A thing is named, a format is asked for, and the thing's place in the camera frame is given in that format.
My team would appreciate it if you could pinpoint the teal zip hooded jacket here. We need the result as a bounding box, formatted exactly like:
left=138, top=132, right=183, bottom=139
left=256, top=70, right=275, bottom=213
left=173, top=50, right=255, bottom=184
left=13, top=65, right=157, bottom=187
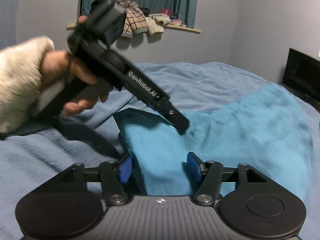
left=114, top=85, right=315, bottom=199

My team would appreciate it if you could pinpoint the cream fleece sleeve forearm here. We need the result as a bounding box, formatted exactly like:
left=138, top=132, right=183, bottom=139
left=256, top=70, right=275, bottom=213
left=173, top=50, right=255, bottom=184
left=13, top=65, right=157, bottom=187
left=1, top=36, right=54, bottom=134

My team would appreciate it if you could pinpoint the person left hand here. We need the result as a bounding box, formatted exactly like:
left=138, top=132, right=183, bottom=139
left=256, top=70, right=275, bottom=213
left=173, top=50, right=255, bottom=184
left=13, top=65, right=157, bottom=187
left=39, top=15, right=111, bottom=118

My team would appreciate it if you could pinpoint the wooden window sill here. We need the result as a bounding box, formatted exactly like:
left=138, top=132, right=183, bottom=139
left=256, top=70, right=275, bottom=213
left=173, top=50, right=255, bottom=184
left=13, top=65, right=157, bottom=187
left=66, top=23, right=202, bottom=34

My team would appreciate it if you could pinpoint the checked beige garment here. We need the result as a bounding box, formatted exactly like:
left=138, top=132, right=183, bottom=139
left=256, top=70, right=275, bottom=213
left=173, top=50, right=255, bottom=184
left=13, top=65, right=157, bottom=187
left=116, top=0, right=148, bottom=39

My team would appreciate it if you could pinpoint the cream plush garment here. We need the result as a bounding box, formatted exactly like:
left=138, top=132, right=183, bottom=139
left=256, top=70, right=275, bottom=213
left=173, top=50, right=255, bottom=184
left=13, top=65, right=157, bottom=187
left=145, top=14, right=171, bottom=36

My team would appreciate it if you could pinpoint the pink item on sill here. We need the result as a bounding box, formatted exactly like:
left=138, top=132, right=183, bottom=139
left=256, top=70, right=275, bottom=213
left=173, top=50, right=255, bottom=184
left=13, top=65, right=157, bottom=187
left=158, top=8, right=185, bottom=27

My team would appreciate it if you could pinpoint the blue fleece bed blanket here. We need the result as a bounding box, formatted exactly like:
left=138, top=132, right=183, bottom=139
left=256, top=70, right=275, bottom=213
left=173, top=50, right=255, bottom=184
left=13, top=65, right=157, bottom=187
left=1, top=62, right=319, bottom=239

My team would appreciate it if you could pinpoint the black flat screen television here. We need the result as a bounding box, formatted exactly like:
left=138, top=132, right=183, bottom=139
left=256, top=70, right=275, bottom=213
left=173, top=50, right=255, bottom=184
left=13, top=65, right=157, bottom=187
left=281, top=48, right=320, bottom=111

